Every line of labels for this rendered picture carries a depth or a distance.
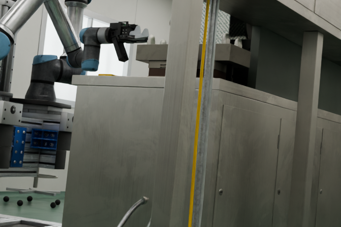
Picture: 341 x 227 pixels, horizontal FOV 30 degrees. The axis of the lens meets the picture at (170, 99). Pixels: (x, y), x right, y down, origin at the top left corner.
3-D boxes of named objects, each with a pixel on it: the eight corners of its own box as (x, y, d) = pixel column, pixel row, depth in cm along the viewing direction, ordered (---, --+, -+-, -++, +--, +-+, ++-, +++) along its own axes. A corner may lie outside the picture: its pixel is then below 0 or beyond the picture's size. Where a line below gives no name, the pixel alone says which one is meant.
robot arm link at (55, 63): (26, 79, 312) (29, 52, 313) (51, 83, 319) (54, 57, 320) (35, 79, 302) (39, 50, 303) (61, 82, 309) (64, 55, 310)
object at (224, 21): (175, 56, 255) (179, 11, 257) (227, 56, 242) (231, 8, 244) (174, 55, 255) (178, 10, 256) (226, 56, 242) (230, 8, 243)
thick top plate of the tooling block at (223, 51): (159, 67, 254) (160, 51, 254) (249, 68, 232) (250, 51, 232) (135, 60, 240) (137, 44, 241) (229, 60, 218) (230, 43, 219)
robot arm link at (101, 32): (96, 42, 273) (108, 45, 280) (104, 42, 271) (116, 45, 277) (98, 25, 274) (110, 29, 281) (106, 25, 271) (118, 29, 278)
